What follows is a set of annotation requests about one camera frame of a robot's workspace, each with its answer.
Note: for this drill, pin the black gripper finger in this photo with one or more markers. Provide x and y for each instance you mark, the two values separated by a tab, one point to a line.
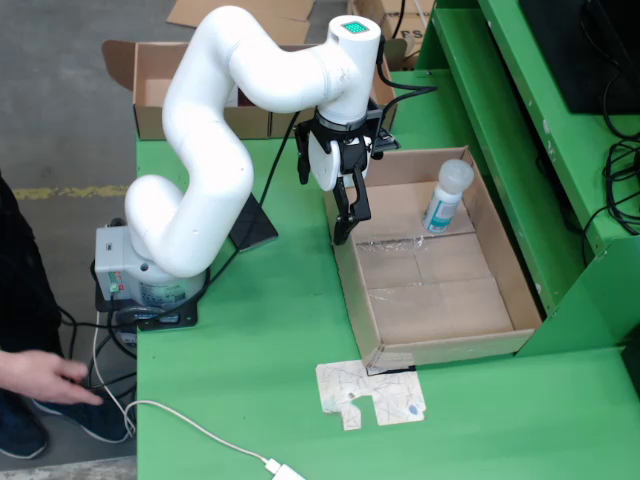
356	200
302	155

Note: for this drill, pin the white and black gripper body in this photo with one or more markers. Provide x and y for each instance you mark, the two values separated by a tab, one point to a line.
325	160

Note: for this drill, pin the black tablet device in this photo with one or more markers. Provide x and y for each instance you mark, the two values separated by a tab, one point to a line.
260	230

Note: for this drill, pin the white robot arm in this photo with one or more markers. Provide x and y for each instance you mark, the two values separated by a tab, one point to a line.
210	150

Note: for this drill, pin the shallow cardboard tray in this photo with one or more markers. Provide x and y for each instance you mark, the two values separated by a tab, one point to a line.
435	310

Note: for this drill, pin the printed brown cardboard box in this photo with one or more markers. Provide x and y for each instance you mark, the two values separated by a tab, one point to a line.
415	35

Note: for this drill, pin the scribbled flat cardboard piece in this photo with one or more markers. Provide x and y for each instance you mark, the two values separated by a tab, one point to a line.
380	395

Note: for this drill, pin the bystander hand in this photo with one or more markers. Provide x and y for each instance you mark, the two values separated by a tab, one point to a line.
40	375

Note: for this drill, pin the white bottle with teal label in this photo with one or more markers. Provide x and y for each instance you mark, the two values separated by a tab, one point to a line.
442	207

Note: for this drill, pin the green metal shelf unit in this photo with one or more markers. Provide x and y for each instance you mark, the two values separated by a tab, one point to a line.
500	175

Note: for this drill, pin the black monitor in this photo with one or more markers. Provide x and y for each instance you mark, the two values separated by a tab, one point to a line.
575	45

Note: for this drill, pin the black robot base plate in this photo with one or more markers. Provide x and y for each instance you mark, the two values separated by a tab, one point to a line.
187	320

